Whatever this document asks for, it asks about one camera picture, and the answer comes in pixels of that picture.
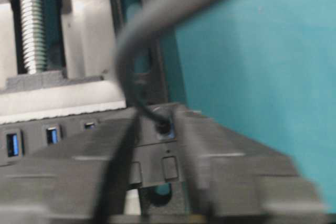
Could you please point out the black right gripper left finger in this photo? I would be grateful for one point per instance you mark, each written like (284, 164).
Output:
(83, 178)

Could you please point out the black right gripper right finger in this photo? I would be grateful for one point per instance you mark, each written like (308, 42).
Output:
(233, 179)

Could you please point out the black multi-port USB hub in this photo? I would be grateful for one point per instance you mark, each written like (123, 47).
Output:
(154, 162)

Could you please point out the black bench vise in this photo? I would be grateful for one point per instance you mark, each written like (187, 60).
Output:
(57, 60)

